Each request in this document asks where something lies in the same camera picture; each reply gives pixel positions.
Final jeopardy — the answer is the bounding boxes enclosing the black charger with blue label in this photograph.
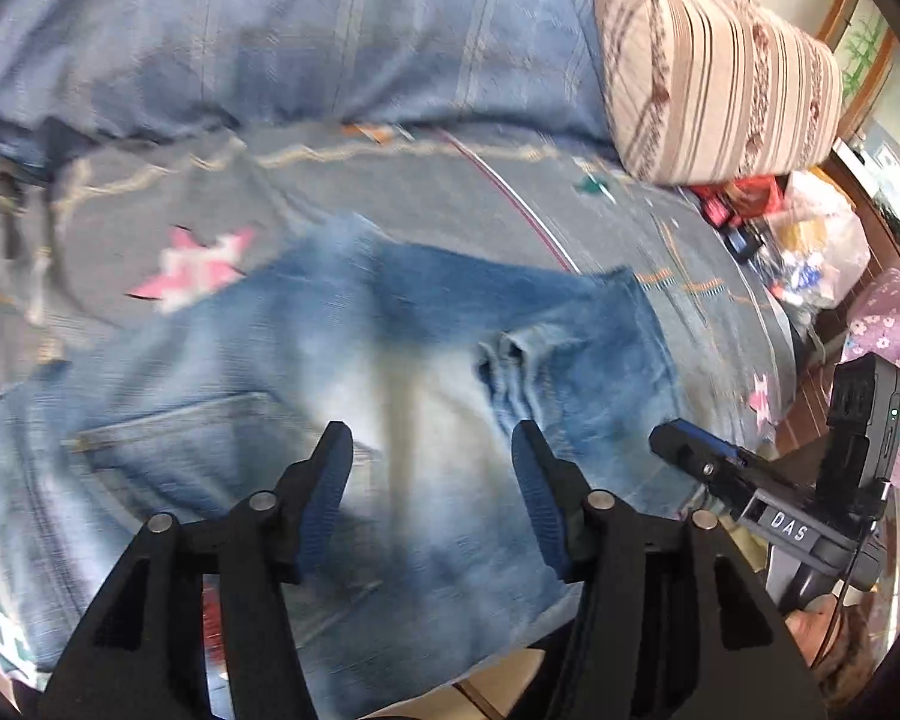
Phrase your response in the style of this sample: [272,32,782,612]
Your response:
[724,225,766,263]

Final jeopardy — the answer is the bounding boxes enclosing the faded blue denim pants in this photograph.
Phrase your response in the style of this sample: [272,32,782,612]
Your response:
[0,214,683,713]

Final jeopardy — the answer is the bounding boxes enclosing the blue plaid quilt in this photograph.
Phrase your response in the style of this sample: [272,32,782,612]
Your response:
[0,0,646,158]

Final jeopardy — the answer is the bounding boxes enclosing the clear plastic bag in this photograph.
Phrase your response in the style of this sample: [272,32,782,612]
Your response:
[750,169,871,308]

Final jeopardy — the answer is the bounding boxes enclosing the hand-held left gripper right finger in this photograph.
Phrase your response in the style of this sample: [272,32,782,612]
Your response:
[510,420,826,720]

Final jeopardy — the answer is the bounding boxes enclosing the red plastic bag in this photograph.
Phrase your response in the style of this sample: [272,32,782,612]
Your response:
[694,174,788,226]

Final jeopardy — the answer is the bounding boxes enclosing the grey star-print bed sheet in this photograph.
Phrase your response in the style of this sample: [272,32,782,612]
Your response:
[0,120,796,691]

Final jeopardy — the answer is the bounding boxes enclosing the brown wooden furniture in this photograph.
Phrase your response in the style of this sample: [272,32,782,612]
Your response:
[776,360,841,458]

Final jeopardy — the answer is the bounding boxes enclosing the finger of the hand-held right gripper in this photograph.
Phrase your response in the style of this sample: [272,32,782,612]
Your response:
[649,420,766,518]

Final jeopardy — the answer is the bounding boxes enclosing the wooden framed glass door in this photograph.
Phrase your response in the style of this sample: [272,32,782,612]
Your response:
[817,0,900,143]

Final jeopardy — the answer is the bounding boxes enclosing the beige striped floral pillow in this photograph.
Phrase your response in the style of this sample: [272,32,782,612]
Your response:
[594,0,845,187]

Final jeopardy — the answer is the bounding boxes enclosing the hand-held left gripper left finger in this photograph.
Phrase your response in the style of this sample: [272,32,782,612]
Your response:
[37,420,355,720]

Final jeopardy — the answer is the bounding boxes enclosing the purple floral cloth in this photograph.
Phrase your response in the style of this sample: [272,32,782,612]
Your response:
[840,268,900,496]

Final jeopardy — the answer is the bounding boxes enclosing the black charger with red label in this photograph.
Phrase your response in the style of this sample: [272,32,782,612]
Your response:
[701,191,736,230]

